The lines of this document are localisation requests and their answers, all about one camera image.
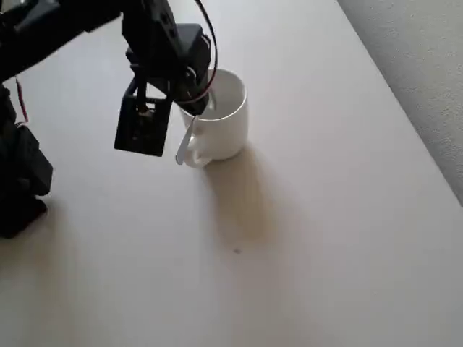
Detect red servo wire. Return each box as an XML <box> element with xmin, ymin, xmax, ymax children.
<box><xmin>14</xmin><ymin>77</ymin><xmax>30</xmax><ymax>123</ymax></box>

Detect metal spoon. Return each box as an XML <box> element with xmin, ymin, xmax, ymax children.
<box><xmin>174</xmin><ymin>92</ymin><xmax>218</xmax><ymax>168</ymax></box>

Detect black cable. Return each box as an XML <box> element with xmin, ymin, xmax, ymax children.
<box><xmin>135</xmin><ymin>0</ymin><xmax>219</xmax><ymax>113</ymax></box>

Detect white ceramic mug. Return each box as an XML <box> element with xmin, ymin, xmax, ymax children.
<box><xmin>178</xmin><ymin>68</ymin><xmax>249</xmax><ymax>168</ymax></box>

